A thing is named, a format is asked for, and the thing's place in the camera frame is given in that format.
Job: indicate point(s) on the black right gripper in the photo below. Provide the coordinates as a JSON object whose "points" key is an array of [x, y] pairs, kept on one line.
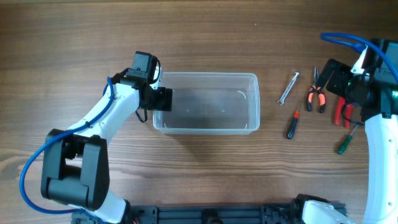
{"points": [[334, 84]]}

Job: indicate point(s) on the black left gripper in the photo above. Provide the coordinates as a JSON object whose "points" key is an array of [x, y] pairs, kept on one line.
{"points": [[165, 99]]}

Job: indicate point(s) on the clear plastic container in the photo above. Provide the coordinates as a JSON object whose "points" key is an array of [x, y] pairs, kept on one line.
{"points": [[210, 103]]}

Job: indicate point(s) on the silver wrench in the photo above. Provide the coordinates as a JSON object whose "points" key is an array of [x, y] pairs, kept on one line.
{"points": [[281, 100]]}

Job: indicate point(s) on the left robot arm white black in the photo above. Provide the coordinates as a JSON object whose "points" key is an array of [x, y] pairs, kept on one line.
{"points": [[75, 168]]}

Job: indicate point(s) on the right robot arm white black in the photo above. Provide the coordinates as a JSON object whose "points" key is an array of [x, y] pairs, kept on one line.
{"points": [[373, 88]]}

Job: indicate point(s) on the black red screwdriver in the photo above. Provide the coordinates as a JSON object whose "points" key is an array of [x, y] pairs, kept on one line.
{"points": [[293, 124]]}

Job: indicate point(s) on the green screwdriver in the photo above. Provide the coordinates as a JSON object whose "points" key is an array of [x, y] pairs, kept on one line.
{"points": [[344, 145]]}

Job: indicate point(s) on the red handled cutters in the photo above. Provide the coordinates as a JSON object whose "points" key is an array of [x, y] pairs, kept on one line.
{"points": [[343, 109]]}

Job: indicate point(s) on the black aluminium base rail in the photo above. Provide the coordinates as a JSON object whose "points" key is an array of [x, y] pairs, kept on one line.
{"points": [[280, 213]]}

